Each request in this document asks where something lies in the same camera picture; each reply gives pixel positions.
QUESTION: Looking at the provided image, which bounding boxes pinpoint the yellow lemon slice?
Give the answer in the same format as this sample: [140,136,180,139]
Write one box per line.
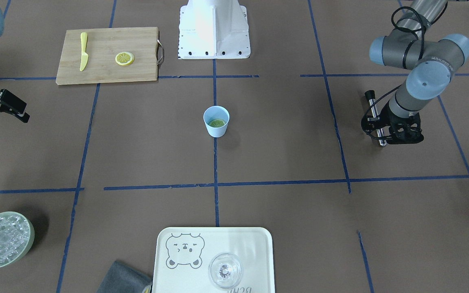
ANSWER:
[208,119,226,128]

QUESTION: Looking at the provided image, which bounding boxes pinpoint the cream bear print tray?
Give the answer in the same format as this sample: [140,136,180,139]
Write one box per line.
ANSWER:
[151,227,276,293]

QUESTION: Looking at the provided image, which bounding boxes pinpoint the steel muddler with black tip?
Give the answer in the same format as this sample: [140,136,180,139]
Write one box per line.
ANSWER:
[364,90,387,148]

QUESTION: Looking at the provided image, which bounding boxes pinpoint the green bowl with ice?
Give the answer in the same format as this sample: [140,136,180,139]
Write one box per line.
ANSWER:
[0,211,35,268]

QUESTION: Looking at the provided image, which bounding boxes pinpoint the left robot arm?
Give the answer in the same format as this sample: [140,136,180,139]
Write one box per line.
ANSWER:
[361,0,469,147]

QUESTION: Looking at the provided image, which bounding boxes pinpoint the clear glass cup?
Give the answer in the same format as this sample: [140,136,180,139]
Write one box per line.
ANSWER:
[208,252,243,289]

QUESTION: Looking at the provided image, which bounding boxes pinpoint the dark grey folded cloth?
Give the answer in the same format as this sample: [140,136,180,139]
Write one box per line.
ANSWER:
[97,261,152,293]

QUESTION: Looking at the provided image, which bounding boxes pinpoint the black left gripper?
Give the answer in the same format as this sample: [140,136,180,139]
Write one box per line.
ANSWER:
[361,107,424,144]

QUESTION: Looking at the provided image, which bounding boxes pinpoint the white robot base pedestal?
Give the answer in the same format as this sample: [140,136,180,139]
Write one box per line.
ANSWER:
[178,0,251,60]

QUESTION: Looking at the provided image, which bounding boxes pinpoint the light blue plastic cup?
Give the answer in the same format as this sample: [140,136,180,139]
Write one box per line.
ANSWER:
[203,105,230,138]

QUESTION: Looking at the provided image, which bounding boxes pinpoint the wooden cutting board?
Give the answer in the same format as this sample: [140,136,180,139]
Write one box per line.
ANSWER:
[56,27,159,85]

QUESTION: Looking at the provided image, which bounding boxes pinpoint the yellow plastic knife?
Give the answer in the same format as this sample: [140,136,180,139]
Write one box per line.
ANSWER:
[79,32,89,72]

